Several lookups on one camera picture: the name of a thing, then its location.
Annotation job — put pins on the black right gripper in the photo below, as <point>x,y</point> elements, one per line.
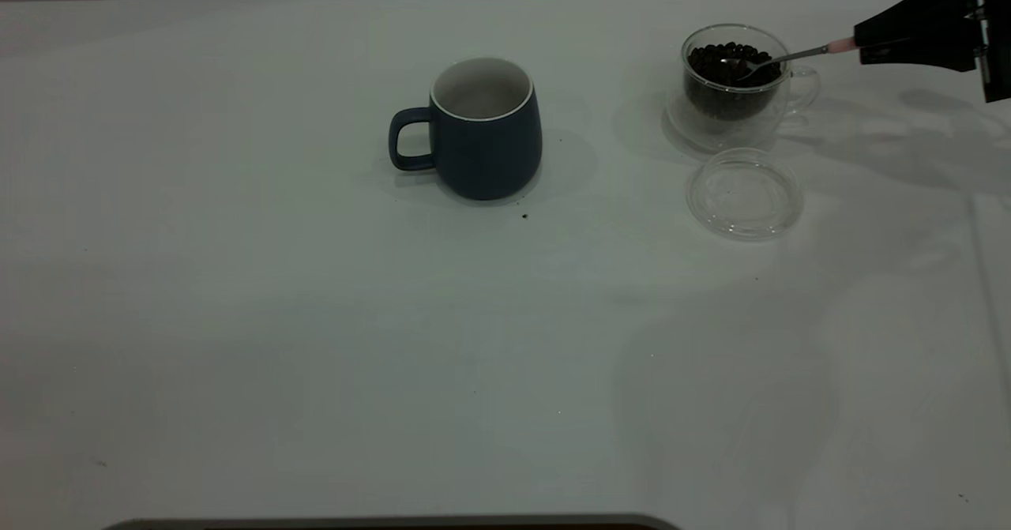
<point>995,32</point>

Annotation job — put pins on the dark blue ceramic mug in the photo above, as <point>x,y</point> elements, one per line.
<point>490,155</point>

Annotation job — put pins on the pile of coffee beans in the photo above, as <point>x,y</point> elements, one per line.
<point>723,88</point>

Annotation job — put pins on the clear glass lid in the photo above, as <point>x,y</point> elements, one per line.
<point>746,198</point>

